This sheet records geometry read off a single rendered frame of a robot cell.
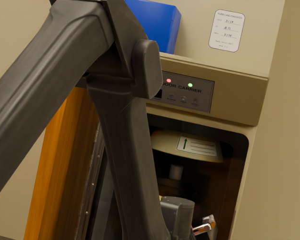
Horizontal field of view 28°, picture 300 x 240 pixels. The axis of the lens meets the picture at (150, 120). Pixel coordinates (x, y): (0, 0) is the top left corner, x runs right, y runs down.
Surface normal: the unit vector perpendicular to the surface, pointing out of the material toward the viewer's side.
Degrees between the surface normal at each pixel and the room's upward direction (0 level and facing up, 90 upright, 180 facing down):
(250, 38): 90
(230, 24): 90
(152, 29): 90
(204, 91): 135
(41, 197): 90
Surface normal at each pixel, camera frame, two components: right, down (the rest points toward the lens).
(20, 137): 0.88, 0.12
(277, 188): -0.16, 0.02
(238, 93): -0.26, 0.70
